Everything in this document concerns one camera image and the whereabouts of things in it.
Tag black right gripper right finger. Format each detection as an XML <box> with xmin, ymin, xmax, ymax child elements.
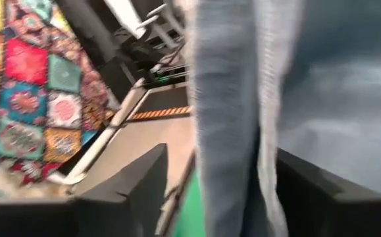
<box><xmin>277</xmin><ymin>148</ymin><xmax>381</xmax><ymax>237</ymax></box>

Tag light blue denim jeans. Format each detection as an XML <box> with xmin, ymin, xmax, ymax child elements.
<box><xmin>185</xmin><ymin>0</ymin><xmax>381</xmax><ymax>237</ymax></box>

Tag colourful patchwork blanket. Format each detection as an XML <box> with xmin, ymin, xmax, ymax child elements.
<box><xmin>0</xmin><ymin>0</ymin><xmax>118</xmax><ymax>187</ymax></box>

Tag white pipe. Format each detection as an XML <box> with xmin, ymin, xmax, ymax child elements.
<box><xmin>47</xmin><ymin>77</ymin><xmax>151</xmax><ymax>186</ymax></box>

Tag green table mat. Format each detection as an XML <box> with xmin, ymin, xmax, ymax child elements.
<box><xmin>173</xmin><ymin>169</ymin><xmax>207</xmax><ymax>237</ymax></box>

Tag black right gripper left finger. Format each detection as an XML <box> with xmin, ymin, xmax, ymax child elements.
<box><xmin>76</xmin><ymin>144</ymin><xmax>168</xmax><ymax>237</ymax></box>

